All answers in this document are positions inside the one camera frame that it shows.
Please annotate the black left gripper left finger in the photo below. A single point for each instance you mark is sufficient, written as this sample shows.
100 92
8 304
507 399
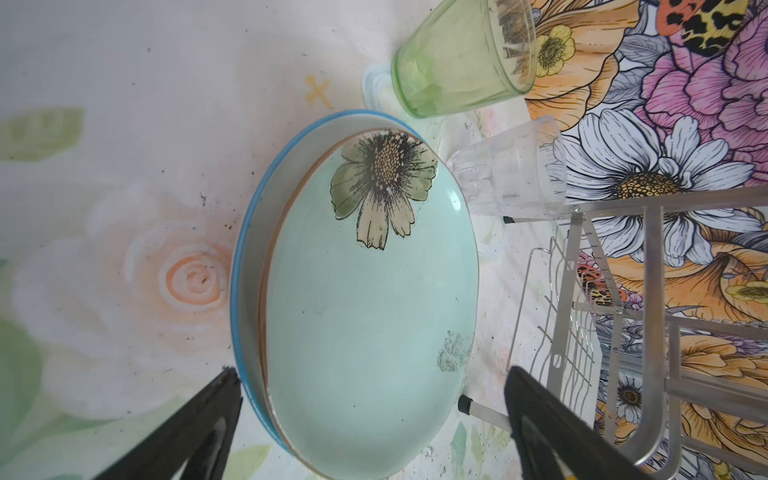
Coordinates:
194 442

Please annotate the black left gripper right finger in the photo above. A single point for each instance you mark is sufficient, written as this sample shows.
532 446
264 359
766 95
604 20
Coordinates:
547 434

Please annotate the white watermelon pattern plate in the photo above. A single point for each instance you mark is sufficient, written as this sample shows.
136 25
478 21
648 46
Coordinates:
258 225

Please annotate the teal rimmed plate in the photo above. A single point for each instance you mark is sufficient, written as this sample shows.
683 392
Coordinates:
368 306

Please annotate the clear pink glass tumbler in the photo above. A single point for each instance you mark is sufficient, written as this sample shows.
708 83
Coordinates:
514 174

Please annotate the green glass tumbler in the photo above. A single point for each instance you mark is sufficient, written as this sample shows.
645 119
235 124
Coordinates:
466 55

